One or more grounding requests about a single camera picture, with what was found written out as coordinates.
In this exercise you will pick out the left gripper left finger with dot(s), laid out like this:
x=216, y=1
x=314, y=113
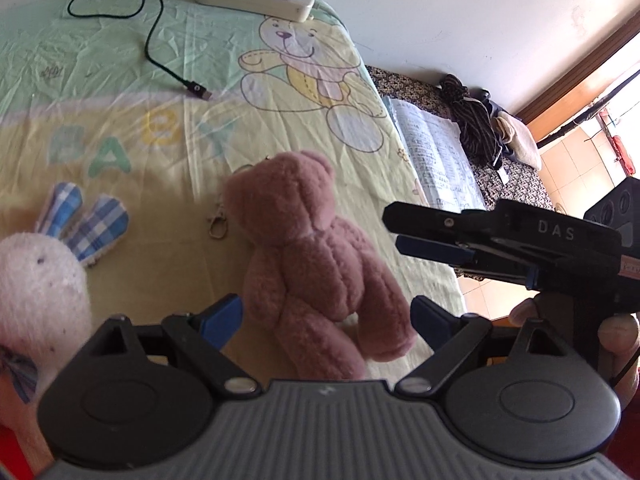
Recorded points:
x=196, y=342

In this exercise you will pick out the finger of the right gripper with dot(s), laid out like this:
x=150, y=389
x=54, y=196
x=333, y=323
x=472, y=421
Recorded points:
x=473, y=262
x=426, y=223

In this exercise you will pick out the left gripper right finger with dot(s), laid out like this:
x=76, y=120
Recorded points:
x=459, y=345

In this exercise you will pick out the brown teddy bear plush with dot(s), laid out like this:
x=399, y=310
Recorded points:
x=315, y=280

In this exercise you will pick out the right hand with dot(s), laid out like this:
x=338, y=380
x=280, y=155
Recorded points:
x=618, y=336

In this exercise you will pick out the handwritten paper notebook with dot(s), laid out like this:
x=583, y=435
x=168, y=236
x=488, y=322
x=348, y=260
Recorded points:
x=434, y=149

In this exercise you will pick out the black floral patterned cloth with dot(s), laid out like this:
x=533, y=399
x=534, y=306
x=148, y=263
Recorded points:
x=513, y=182

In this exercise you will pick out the dark striped cloth bundle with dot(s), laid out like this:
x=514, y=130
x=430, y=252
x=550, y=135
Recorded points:
x=482, y=146

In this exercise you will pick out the beige cloth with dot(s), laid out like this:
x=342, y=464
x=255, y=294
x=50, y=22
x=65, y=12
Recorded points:
x=519, y=139

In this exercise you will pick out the pink bunny plush toy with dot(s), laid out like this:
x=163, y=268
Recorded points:
x=45, y=305

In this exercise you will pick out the cartoon print bed sheet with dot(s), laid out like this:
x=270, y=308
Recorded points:
x=146, y=105

